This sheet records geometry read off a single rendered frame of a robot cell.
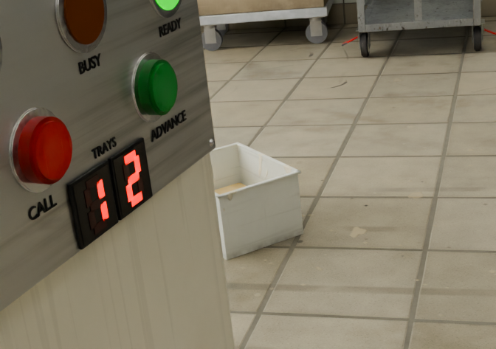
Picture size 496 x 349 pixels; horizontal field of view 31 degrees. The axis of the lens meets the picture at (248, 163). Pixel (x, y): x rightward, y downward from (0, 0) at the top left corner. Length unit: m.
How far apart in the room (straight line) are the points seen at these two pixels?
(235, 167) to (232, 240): 0.34
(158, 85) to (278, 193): 1.58
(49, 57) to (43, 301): 0.13
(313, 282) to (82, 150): 1.48
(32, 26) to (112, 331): 0.20
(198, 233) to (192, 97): 0.12
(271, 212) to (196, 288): 1.44
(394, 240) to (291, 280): 0.28
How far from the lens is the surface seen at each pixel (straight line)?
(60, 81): 0.42
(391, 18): 3.73
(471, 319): 1.74
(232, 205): 1.98
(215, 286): 0.64
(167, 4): 0.50
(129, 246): 0.53
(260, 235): 2.05
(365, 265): 1.94
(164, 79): 0.48
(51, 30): 0.41
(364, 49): 3.69
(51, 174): 0.40
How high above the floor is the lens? 0.88
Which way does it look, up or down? 20 degrees down
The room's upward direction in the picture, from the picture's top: 6 degrees counter-clockwise
